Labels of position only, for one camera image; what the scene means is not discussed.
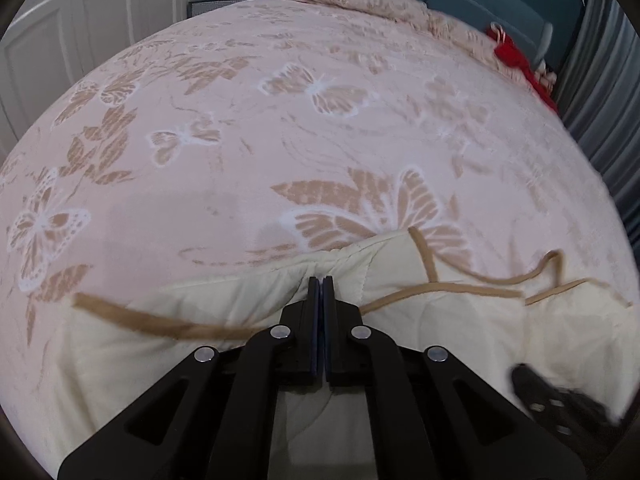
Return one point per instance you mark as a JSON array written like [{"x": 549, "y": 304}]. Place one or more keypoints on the grey nightstand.
[{"x": 205, "y": 6}]

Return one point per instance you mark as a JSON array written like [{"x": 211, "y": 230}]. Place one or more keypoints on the grey curtain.
[{"x": 600, "y": 85}]

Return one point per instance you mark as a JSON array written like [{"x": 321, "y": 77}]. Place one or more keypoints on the white wardrobe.
[{"x": 75, "y": 15}]

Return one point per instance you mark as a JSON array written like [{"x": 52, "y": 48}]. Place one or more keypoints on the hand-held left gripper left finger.
[{"x": 316, "y": 330}]

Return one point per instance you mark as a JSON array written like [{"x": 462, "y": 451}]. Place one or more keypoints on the red garment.
[{"x": 520, "y": 60}]

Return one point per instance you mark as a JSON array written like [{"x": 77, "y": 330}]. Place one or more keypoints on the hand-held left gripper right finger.
[{"x": 330, "y": 330}]

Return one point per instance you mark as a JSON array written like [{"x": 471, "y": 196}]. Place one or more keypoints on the pink butterfly blanket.
[{"x": 250, "y": 160}]

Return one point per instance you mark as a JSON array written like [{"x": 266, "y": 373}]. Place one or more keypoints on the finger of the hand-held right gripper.
[{"x": 555, "y": 410}]

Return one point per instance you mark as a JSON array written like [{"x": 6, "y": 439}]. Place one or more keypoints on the cream quilted jacket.
[{"x": 450, "y": 320}]

